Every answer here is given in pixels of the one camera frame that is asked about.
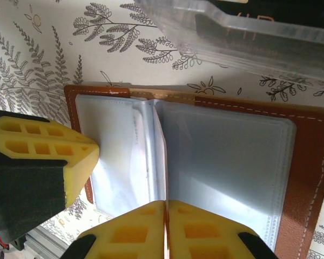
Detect wide aluminium mounting rail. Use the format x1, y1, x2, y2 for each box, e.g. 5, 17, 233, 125
24, 231, 80, 259

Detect clear acrylic card stand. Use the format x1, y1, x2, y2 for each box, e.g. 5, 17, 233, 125
133, 0, 324, 91

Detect floral patterned table sheet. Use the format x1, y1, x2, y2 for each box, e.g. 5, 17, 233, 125
0, 0, 324, 259

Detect brown leather card holder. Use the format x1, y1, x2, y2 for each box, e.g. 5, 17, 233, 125
63, 84, 324, 259

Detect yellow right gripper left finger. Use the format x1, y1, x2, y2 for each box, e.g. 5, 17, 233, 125
60, 201, 168, 259

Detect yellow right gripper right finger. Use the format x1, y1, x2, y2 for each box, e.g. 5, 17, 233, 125
166, 199, 271, 259

